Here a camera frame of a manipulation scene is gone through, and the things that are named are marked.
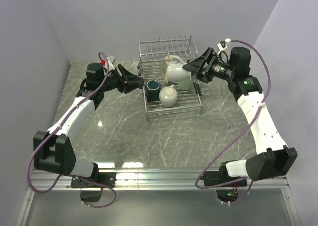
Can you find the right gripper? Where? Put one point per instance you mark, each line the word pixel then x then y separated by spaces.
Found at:
pixel 197 65

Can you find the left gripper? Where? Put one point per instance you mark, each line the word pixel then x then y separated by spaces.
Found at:
pixel 128 80

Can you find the dark green mug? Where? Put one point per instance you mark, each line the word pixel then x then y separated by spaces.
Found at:
pixel 152 90

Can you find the light green cup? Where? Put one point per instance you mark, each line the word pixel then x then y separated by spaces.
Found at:
pixel 185 85

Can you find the light blue mug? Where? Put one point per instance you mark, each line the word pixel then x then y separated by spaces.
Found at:
pixel 182 74

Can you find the cream tall mug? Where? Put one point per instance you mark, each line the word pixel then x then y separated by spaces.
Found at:
pixel 169 69

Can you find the beige speckled mug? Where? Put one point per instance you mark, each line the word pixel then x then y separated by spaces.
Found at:
pixel 168 96

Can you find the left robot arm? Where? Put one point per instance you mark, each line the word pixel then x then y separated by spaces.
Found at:
pixel 53 151

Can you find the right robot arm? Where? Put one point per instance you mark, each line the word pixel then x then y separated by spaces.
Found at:
pixel 273 157

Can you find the metal dish rack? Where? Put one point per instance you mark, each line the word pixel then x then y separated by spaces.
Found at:
pixel 155 56

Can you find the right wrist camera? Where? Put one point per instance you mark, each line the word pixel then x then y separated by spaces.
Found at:
pixel 222 45

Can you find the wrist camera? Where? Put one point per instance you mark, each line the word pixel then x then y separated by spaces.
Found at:
pixel 111 60
pixel 222 45

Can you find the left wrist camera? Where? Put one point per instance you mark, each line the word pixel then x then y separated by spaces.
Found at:
pixel 111 60

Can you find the aluminium rail frame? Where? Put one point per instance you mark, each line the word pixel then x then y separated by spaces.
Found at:
pixel 156 163

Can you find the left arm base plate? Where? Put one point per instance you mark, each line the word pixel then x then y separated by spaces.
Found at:
pixel 91 189

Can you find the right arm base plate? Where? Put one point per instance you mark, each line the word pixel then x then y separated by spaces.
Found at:
pixel 211 178

